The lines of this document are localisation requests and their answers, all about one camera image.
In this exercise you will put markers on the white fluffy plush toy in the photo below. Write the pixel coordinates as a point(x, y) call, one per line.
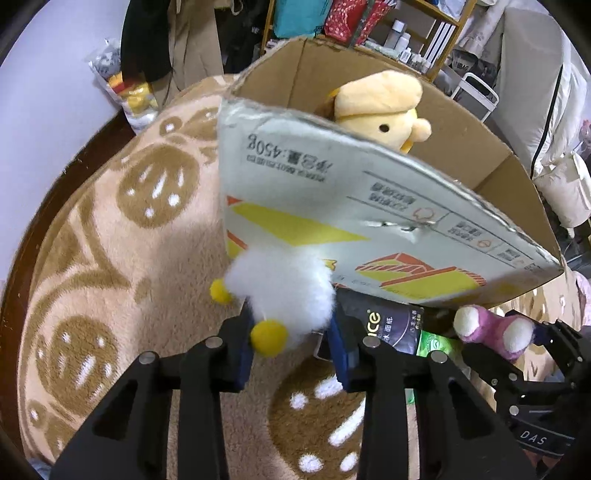
point(281, 286)

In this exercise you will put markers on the red gift bag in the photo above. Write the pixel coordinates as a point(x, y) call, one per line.
point(351, 21)

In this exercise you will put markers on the black tissue pack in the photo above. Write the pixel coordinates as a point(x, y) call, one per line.
point(392, 323)

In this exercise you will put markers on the white cushion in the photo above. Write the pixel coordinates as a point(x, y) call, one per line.
point(565, 189)

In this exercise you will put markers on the black hanging garment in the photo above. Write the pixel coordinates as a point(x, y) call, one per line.
point(147, 41)

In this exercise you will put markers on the teal shopping bag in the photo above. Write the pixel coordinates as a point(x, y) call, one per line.
point(300, 18)

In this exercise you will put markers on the beige hanging coat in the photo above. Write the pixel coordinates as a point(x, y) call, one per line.
point(198, 41)

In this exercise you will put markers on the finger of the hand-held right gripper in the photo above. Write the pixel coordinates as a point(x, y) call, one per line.
point(561, 344)
point(494, 369)

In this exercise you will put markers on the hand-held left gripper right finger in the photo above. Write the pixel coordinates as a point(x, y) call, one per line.
point(341, 355)

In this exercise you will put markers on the printed cardboard box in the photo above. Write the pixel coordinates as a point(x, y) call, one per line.
point(323, 194)

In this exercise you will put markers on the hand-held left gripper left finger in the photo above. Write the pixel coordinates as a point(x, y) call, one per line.
point(240, 355)

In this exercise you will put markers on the yellow plush toy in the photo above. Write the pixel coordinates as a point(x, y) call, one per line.
point(374, 110)

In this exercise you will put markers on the white utility cart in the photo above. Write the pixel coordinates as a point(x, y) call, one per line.
point(480, 90)

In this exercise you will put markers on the pink plush toy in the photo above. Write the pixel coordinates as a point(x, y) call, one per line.
point(489, 330)

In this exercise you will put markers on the group of toiletry bottles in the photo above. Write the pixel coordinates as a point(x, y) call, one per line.
point(401, 44)

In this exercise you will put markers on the plastic bag with yellow items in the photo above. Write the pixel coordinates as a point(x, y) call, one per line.
point(124, 87)

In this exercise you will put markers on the green tissue pack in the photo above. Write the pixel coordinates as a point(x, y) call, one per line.
point(438, 344)

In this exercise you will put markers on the white upright mattress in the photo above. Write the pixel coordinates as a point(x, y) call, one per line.
point(531, 83)

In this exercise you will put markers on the beige patterned blanket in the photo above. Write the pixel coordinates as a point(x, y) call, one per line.
point(138, 277)

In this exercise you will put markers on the wooden shelf with items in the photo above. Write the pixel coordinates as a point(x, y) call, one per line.
point(443, 41)

